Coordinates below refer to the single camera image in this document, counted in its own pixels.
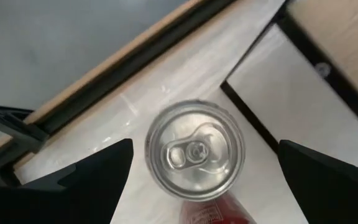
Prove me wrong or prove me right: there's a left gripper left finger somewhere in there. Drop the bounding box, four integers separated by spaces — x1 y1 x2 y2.
0 138 134 224

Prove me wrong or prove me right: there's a black aluminium table frame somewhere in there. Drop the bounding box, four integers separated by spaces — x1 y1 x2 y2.
0 0 239 194

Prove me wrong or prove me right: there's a wooden shelf black metal frame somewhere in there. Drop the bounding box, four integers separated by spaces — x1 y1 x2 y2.
219 0 358 155

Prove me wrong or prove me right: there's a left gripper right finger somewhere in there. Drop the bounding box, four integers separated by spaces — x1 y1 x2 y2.
277 139 358 224

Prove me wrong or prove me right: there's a red Coca-Cola can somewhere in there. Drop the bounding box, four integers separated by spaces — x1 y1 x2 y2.
144 98 258 224

